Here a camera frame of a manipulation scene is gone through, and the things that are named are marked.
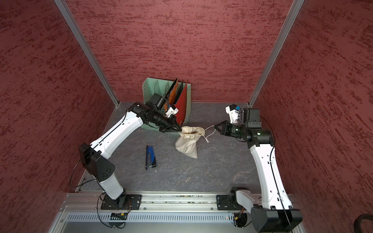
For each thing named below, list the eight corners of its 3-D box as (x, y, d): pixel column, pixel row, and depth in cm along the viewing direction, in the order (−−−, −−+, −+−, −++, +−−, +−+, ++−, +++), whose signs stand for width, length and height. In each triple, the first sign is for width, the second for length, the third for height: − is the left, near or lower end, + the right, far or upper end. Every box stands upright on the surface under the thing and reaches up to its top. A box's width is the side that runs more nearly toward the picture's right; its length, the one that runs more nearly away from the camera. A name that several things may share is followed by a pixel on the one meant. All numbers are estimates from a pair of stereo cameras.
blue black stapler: (147, 169, 87) (145, 167, 85) (146, 147, 96) (145, 145, 94) (156, 167, 88) (155, 165, 86) (155, 146, 97) (154, 144, 95)
